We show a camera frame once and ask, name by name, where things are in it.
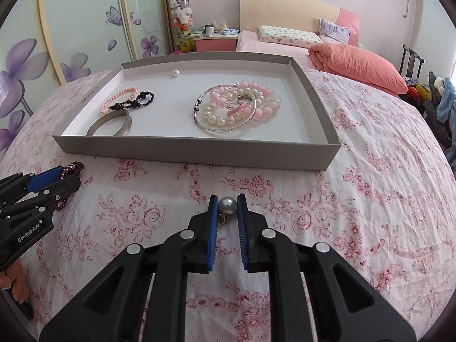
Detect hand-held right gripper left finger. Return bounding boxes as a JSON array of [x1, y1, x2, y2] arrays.
[[39, 194, 219, 342]]

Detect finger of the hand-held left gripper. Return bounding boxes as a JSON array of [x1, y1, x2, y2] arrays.
[[0, 176, 81, 237], [0, 167, 65, 200]]

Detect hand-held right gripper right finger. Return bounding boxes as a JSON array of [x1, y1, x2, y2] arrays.
[[237, 193, 417, 342]]

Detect dark red bead bracelet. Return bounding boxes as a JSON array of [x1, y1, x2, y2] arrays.
[[53, 161, 84, 212]]

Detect pink pearl bracelet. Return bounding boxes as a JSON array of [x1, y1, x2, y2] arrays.
[[100, 86, 139, 116]]

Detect thin silver bangle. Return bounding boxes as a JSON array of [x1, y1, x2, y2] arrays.
[[192, 83, 258, 137]]

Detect pink crystal bead bracelet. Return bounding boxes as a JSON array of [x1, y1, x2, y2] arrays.
[[209, 80, 280, 120]]

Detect grey cardboard box tray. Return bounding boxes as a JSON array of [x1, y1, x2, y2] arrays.
[[52, 52, 341, 172]]

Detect black bead bracelet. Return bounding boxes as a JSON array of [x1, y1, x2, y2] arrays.
[[108, 91, 155, 113]]

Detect person's left hand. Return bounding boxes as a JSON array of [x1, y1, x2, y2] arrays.
[[0, 261, 30, 303]]

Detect wide silver bangle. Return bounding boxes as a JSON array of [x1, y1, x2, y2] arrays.
[[86, 109, 133, 137]]

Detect floral bed sheet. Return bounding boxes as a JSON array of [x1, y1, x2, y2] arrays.
[[0, 66, 456, 342]]

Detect wardrobe with flower doors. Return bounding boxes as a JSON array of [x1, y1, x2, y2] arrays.
[[0, 0, 172, 157]]

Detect pink nightstand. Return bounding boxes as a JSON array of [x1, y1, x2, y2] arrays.
[[192, 35, 239, 52]]

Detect pink mattress sheet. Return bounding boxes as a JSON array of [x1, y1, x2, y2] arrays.
[[236, 30, 314, 68]]

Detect floral print pillow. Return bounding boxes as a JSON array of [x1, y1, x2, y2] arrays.
[[258, 25, 321, 48]]

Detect salmon quilt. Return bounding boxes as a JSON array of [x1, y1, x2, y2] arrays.
[[308, 42, 410, 95]]

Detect clear tube of plush toys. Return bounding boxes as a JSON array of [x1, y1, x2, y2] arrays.
[[167, 0, 196, 53]]

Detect purple print pillow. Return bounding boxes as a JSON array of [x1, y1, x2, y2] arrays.
[[318, 19, 351, 45]]

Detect colourful plush toys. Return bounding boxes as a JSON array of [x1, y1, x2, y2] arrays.
[[406, 84, 431, 102]]

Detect cream and pink headboard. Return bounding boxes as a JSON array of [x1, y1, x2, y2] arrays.
[[239, 0, 360, 47]]

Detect dark wooden chair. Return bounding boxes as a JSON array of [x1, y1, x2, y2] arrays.
[[398, 44, 424, 79]]

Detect white pearl bracelet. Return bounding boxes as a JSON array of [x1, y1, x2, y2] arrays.
[[201, 87, 282, 129]]

